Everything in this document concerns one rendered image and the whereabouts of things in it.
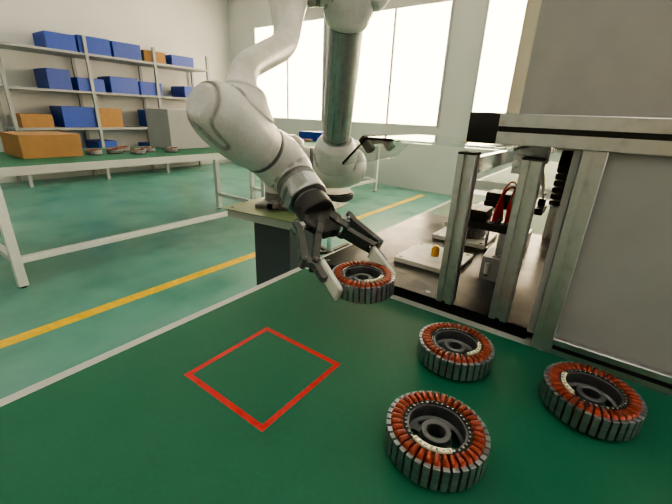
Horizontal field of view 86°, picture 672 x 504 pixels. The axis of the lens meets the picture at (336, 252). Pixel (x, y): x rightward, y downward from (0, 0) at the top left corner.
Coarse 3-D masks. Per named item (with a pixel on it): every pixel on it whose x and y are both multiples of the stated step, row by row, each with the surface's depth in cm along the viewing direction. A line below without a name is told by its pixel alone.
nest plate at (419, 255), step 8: (408, 248) 95; (416, 248) 95; (424, 248) 95; (440, 248) 96; (400, 256) 89; (408, 256) 89; (416, 256) 90; (424, 256) 90; (432, 256) 90; (440, 256) 90; (464, 256) 91; (472, 256) 92; (408, 264) 87; (416, 264) 86; (424, 264) 85; (432, 264) 85; (440, 264) 85; (464, 264) 87
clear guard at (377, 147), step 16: (368, 144) 74; (384, 144) 80; (400, 144) 86; (432, 144) 64; (448, 144) 62; (464, 144) 60; (480, 144) 62; (496, 144) 63; (352, 160) 77; (368, 160) 83
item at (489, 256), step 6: (486, 252) 82; (492, 252) 82; (486, 258) 80; (492, 258) 79; (498, 258) 79; (492, 264) 79; (498, 264) 78; (480, 270) 81; (492, 270) 80; (480, 276) 81; (486, 276) 81; (492, 276) 80
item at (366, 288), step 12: (348, 264) 66; (360, 264) 67; (372, 264) 67; (336, 276) 61; (348, 276) 66; (360, 276) 64; (372, 276) 66; (384, 276) 62; (348, 288) 59; (360, 288) 58; (372, 288) 58; (384, 288) 59; (348, 300) 59; (360, 300) 59; (372, 300) 59; (384, 300) 60
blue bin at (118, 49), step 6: (114, 42) 540; (120, 42) 546; (114, 48) 542; (120, 48) 548; (126, 48) 554; (132, 48) 561; (138, 48) 568; (114, 54) 543; (120, 54) 550; (126, 54) 556; (132, 54) 563; (138, 54) 570
